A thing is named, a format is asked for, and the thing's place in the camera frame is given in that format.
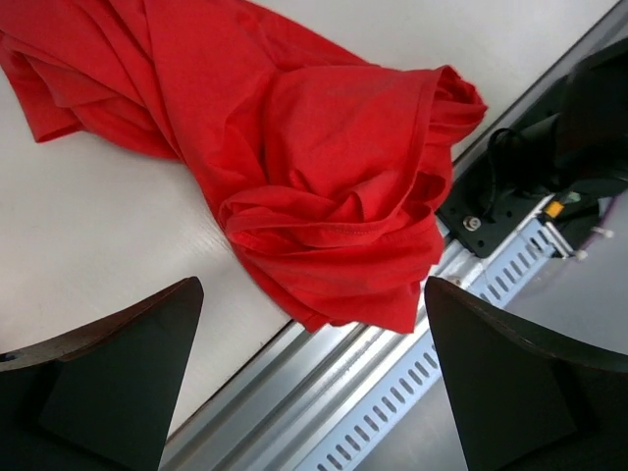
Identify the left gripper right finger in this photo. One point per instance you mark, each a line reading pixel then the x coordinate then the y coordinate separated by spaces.
pixel 524 397

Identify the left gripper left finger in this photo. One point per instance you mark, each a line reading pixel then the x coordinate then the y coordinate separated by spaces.
pixel 101 396

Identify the red tank top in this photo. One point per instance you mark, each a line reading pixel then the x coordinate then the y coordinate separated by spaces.
pixel 324 171

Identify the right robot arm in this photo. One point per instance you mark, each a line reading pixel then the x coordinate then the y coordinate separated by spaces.
pixel 582 145

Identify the white slotted cable duct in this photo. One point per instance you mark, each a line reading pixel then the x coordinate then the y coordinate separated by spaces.
pixel 406 374

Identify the aluminium front rail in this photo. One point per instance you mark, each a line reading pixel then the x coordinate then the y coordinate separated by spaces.
pixel 273 406

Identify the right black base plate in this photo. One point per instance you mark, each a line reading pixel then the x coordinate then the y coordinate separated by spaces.
pixel 482 212

